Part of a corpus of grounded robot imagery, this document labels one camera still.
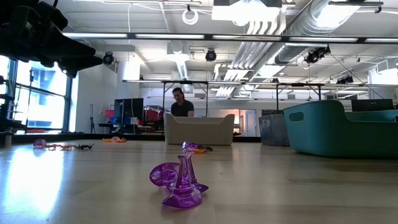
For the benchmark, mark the black ceiling spotlight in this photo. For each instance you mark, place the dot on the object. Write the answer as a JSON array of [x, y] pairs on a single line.
[[344, 80], [108, 58], [315, 55], [211, 55]]

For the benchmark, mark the grey translucent plastic bin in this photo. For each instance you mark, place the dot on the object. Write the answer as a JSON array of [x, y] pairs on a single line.
[[273, 130]]

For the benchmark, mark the orange plastic spider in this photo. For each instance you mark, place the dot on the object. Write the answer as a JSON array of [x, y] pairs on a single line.
[[199, 151], [57, 147], [114, 141]]

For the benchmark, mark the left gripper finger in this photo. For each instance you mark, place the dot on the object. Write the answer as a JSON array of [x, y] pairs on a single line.
[[62, 49], [81, 65]]

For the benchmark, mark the red storage bin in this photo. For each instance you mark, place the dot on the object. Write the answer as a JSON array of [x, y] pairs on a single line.
[[109, 114]]

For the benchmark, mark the black background table frame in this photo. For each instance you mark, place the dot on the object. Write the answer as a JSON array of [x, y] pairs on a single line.
[[277, 99], [163, 99]]

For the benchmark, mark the white ceiling duct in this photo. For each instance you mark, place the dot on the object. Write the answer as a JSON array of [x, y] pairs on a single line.
[[182, 67]]

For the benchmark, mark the teal plastic bin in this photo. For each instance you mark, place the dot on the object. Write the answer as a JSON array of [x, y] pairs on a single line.
[[326, 133]]

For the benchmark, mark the white plastic bin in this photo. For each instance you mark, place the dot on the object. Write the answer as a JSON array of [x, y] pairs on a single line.
[[199, 130]]

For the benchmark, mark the person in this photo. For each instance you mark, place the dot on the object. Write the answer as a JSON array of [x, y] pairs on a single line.
[[182, 109]]

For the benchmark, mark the black computer monitor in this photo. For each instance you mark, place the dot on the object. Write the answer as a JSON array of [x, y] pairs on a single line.
[[129, 109], [371, 105]]

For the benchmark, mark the white short post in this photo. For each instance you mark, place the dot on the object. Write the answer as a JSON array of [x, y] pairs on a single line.
[[8, 140]]

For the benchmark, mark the black plastic spider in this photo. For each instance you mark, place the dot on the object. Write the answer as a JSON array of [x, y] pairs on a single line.
[[206, 148], [84, 146]]

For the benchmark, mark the dark background desk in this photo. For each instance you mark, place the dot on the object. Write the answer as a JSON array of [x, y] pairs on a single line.
[[124, 128]]

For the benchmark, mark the black tripod stand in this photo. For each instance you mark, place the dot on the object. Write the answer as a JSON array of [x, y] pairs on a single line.
[[92, 124]]

